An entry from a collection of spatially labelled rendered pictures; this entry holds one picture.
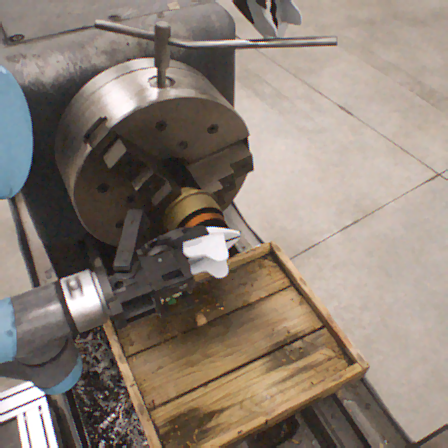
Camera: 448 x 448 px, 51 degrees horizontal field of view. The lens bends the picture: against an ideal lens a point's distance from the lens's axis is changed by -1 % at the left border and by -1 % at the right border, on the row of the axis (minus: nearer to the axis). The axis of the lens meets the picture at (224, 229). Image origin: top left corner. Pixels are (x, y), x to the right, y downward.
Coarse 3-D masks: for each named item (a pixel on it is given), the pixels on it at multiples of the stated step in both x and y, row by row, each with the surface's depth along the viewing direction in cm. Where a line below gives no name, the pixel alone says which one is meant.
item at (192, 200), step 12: (192, 192) 70; (204, 192) 71; (180, 204) 70; (192, 204) 69; (204, 204) 69; (216, 204) 71; (168, 216) 71; (180, 216) 69; (192, 216) 69; (204, 216) 68; (216, 216) 69; (168, 228) 72; (228, 228) 70
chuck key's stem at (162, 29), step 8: (160, 24) 64; (168, 24) 64; (160, 32) 64; (168, 32) 64; (160, 40) 65; (160, 48) 65; (168, 48) 66; (160, 56) 66; (168, 56) 67; (160, 64) 67; (168, 64) 68; (160, 72) 68; (160, 80) 69
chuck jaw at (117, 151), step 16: (96, 128) 68; (96, 144) 67; (112, 144) 67; (128, 144) 68; (112, 160) 66; (128, 160) 66; (144, 160) 68; (128, 176) 68; (144, 176) 68; (160, 176) 69; (144, 192) 69; (160, 192) 70; (176, 192) 69; (160, 208) 70
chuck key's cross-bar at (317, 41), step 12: (96, 24) 66; (108, 24) 66; (132, 36) 66; (144, 36) 65; (324, 36) 60; (336, 36) 59; (192, 48) 65; (204, 48) 64; (216, 48) 64; (228, 48) 63; (240, 48) 63; (252, 48) 63; (264, 48) 62
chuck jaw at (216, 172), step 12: (240, 144) 79; (204, 156) 79; (216, 156) 78; (228, 156) 78; (240, 156) 77; (252, 156) 78; (192, 168) 77; (204, 168) 77; (216, 168) 76; (228, 168) 76; (240, 168) 79; (252, 168) 80; (192, 180) 77; (204, 180) 75; (216, 180) 75; (228, 180) 76; (216, 192) 73; (228, 192) 78
